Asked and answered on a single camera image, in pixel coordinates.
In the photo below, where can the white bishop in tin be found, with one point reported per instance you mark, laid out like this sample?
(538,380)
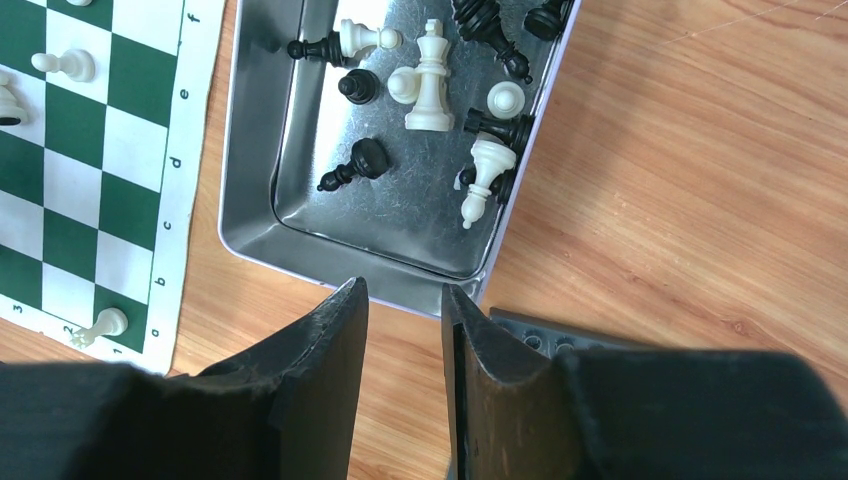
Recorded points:
(491,158)

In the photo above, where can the white king piece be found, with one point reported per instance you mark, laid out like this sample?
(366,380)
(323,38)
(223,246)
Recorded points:
(429,112)

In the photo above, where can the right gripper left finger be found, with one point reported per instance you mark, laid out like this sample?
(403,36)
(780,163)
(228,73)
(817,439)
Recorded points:
(283,408)

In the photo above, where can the grey lego baseplate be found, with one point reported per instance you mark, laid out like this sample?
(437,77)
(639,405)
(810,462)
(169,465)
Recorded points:
(550,338)

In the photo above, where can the green white chess mat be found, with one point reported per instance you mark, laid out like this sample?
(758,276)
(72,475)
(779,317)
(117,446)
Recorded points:
(99,178)

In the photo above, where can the white piece board corner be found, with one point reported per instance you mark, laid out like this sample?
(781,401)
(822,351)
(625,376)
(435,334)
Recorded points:
(109,322)

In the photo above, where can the black pawn in tin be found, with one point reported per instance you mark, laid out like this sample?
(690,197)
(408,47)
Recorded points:
(359,86)

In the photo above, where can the metal tin box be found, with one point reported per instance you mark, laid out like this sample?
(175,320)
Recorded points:
(288,125)

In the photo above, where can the white pawn on board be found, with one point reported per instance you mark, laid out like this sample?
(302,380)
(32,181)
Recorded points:
(77,64)

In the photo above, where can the black bishop in tin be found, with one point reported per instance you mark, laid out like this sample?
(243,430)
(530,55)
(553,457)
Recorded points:
(368,159)

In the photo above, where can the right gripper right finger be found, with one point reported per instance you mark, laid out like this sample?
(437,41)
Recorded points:
(623,410)

